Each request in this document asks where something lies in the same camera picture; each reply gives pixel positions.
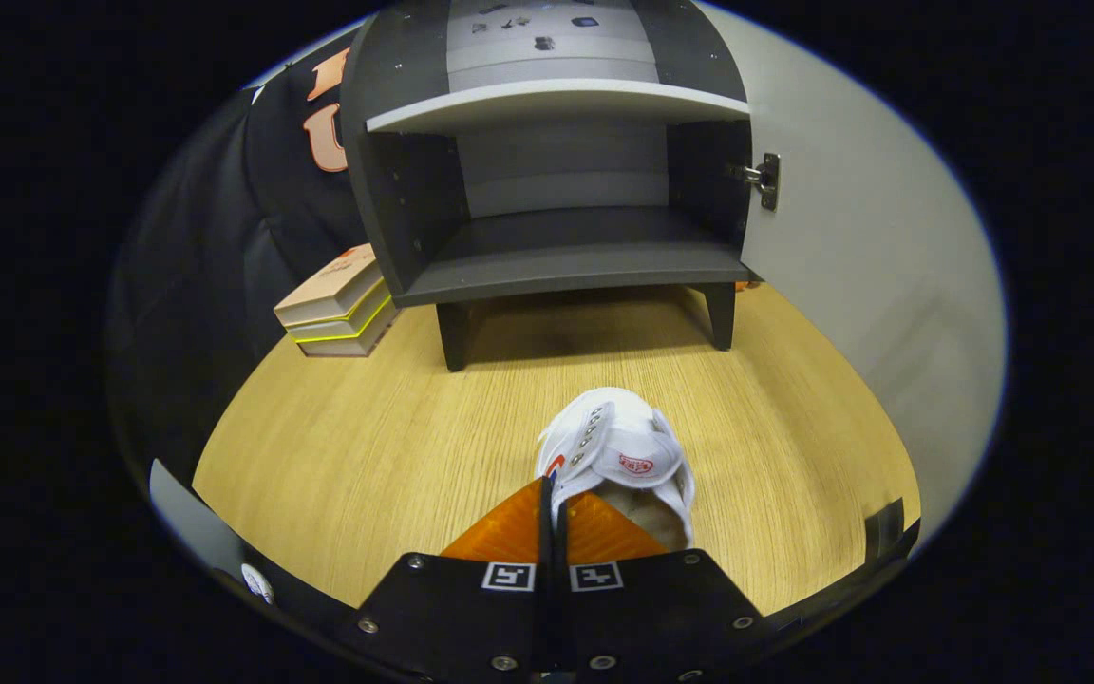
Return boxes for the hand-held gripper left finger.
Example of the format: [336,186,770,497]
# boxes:
[357,478,548,680]

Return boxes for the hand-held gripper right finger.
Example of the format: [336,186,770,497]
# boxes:
[552,489,766,680]

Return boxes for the small white shoe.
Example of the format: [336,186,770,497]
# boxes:
[535,387,697,552]

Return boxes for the dark grey shoe cabinet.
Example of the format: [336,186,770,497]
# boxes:
[340,0,766,373]

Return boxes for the beige shoe cabinet door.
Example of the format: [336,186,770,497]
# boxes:
[699,0,1009,557]

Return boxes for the metal door hinge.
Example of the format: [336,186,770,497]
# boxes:
[727,152,782,212]

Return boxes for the white cabinet shelf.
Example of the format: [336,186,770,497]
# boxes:
[366,78,752,134]

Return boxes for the light grey panel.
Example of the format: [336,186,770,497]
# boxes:
[148,459,249,580]

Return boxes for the book with yellow-green edge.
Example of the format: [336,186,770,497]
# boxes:
[286,285,394,343]

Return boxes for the beige cover book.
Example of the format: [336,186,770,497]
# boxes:
[273,245,387,329]

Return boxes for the black backdrop cloth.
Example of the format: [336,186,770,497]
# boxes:
[105,43,368,485]

